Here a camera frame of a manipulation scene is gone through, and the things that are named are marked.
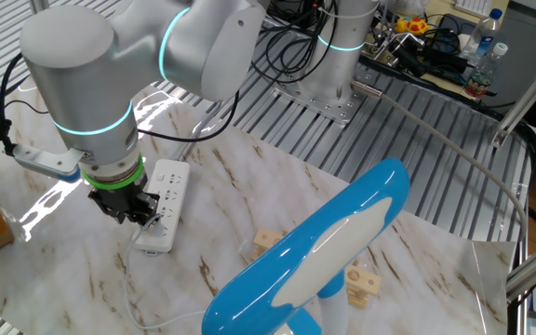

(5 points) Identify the blue and white desk lamp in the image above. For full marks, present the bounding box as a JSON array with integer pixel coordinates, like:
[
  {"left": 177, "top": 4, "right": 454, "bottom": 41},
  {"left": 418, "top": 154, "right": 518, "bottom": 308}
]
[{"left": 201, "top": 157, "right": 411, "bottom": 335}]

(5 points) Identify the white lamp power cord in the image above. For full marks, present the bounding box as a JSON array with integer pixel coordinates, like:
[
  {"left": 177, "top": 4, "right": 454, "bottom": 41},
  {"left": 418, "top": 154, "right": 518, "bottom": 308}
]
[{"left": 123, "top": 212, "right": 209, "bottom": 330}]

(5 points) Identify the grey corrugated hose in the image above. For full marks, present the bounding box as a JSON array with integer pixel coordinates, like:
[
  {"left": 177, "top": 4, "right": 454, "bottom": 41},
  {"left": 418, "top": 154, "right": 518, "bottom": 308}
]
[{"left": 350, "top": 78, "right": 529, "bottom": 243}]

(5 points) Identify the white power strip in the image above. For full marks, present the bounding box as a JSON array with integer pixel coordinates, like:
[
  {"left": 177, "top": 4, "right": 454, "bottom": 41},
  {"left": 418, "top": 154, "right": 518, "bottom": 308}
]
[{"left": 132, "top": 158, "right": 193, "bottom": 256}]

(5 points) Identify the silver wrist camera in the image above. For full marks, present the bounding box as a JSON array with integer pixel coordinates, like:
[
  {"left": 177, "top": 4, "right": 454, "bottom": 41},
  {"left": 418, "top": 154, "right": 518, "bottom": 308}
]
[{"left": 12, "top": 142, "right": 86, "bottom": 182}]

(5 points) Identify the grey power strip cable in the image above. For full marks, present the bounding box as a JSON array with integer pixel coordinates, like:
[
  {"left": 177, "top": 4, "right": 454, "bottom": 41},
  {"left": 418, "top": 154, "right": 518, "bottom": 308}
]
[{"left": 170, "top": 97, "right": 232, "bottom": 163}]

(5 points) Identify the black base cable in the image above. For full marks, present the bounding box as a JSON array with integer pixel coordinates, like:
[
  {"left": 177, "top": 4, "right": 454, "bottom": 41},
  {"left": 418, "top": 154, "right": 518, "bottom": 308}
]
[{"left": 248, "top": 0, "right": 342, "bottom": 86}]

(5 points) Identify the plastic bottle white cap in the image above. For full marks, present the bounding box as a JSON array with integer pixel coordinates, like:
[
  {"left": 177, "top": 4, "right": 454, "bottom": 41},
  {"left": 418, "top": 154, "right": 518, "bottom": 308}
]
[{"left": 462, "top": 42, "right": 509, "bottom": 100}]

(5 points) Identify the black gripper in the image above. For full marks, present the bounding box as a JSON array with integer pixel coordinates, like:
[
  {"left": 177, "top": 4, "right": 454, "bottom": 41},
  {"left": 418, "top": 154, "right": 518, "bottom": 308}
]
[{"left": 87, "top": 172, "right": 162, "bottom": 227}]

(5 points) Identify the plastic bottle blue cap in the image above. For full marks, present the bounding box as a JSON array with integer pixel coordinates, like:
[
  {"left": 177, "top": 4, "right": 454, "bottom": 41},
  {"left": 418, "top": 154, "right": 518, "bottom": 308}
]
[{"left": 460, "top": 7, "right": 504, "bottom": 58}]

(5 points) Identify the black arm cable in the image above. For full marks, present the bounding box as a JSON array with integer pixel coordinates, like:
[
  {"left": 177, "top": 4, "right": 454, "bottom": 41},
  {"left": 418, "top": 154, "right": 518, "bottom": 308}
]
[{"left": 0, "top": 51, "right": 241, "bottom": 157}]

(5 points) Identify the wooden test tube rack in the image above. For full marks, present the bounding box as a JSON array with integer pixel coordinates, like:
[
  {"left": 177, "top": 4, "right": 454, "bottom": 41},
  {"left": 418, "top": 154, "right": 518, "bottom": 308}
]
[{"left": 248, "top": 227, "right": 382, "bottom": 309}]

